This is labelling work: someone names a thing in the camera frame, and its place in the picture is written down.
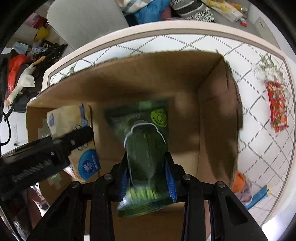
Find blue yellow long packet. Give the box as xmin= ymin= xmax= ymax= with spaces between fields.
xmin=245 ymin=183 xmax=270 ymax=210

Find orange snack packet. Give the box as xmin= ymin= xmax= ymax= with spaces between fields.
xmin=232 ymin=171 xmax=246 ymax=193

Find green jacket snack packet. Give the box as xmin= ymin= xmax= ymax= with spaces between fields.
xmin=104 ymin=99 xmax=174 ymax=218

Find red jacket snack packet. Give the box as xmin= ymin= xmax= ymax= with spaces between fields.
xmin=267 ymin=81 xmax=288 ymax=133

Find lilac cloth bundle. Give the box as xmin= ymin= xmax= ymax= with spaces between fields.
xmin=235 ymin=179 xmax=253 ymax=206

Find yellow bear tissue pack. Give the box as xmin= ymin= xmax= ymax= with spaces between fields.
xmin=47 ymin=104 xmax=101 ymax=183

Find white goose plush toy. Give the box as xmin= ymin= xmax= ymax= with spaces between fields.
xmin=6 ymin=56 xmax=46 ymax=106

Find red plastic bag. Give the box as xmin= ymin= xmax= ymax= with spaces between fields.
xmin=6 ymin=54 xmax=30 ymax=99

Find brown cardboard box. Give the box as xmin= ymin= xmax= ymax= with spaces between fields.
xmin=27 ymin=51 xmax=242 ymax=240

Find yellow bag on floor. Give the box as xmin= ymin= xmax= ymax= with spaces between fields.
xmin=34 ymin=27 xmax=50 ymax=42

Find grey chair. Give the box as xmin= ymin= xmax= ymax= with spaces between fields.
xmin=47 ymin=0 xmax=129 ymax=50

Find plaid blanket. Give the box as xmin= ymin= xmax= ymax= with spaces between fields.
xmin=117 ymin=0 xmax=153 ymax=15

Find black white striped cushion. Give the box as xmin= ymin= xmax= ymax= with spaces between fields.
xmin=170 ymin=0 xmax=215 ymax=22

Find grey armchair with clutter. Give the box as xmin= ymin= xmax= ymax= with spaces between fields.
xmin=203 ymin=1 xmax=279 ymax=48

